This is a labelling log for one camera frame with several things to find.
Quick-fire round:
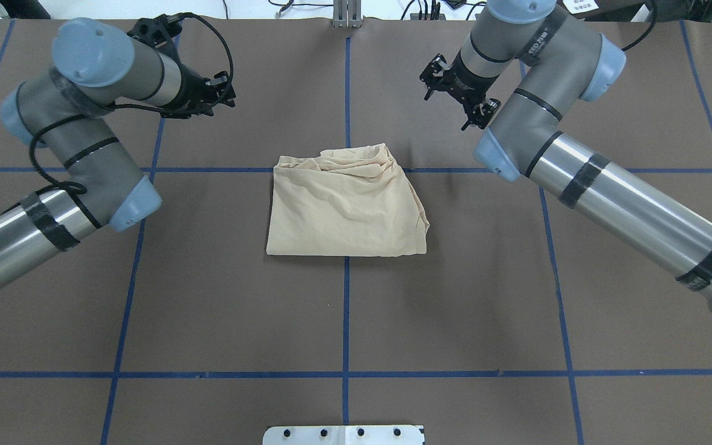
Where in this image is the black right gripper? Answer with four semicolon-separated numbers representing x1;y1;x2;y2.
419;53;500;130

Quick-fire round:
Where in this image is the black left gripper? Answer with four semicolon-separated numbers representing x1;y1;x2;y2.
127;14;237;119

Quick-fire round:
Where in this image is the cream long-sleeve printed shirt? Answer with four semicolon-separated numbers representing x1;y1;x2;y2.
266;143;430;257

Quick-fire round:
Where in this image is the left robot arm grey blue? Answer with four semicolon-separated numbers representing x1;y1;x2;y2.
0;12;235;289

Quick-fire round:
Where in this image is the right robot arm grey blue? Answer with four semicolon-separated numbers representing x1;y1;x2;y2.
419;1;712;313

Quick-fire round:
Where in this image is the aluminium camera mount post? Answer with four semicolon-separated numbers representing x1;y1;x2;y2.
333;0;363;29

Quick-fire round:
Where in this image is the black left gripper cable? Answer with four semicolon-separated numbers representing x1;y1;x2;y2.
27;12;234;192

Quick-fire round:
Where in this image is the black braided right gripper cable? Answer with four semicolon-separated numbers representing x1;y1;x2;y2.
619;0;659;53

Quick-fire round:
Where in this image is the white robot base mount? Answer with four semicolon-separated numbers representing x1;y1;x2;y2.
262;425;426;444

